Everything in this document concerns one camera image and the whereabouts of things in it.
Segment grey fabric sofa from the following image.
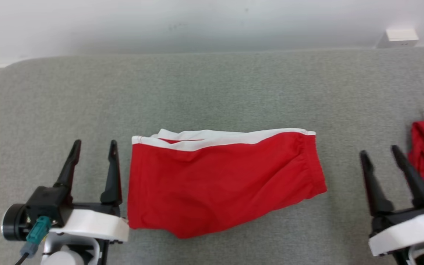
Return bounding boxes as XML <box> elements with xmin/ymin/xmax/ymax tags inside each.
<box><xmin>0</xmin><ymin>47</ymin><xmax>424</xmax><ymax>265</ymax></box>

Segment red shorts with white waistband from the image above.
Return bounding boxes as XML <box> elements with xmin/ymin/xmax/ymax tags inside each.
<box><xmin>127</xmin><ymin>128</ymin><xmax>328</xmax><ymax>239</ymax></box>

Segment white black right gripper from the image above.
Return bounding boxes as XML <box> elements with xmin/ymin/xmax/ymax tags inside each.
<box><xmin>360</xmin><ymin>145</ymin><xmax>424</xmax><ymax>256</ymax></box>

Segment white wall box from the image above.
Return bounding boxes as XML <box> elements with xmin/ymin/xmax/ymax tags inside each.
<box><xmin>377</xmin><ymin>29</ymin><xmax>419</xmax><ymax>49</ymax></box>

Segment black cable with teal connector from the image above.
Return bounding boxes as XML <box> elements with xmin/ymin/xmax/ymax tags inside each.
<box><xmin>13</xmin><ymin>216</ymin><xmax>52</xmax><ymax>265</ymax></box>

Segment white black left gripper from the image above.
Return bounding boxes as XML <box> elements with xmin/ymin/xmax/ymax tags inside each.
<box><xmin>52</xmin><ymin>139</ymin><xmax>129</xmax><ymax>243</ymax></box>

